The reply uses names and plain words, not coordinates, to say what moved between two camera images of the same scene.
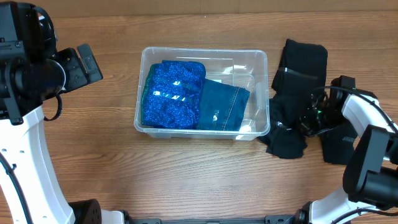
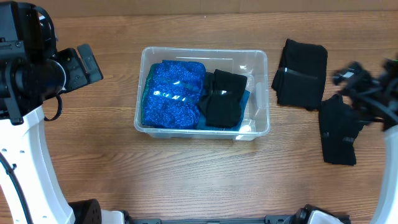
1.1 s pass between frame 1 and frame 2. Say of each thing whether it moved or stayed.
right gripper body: moved
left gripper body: stayed
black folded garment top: stayed
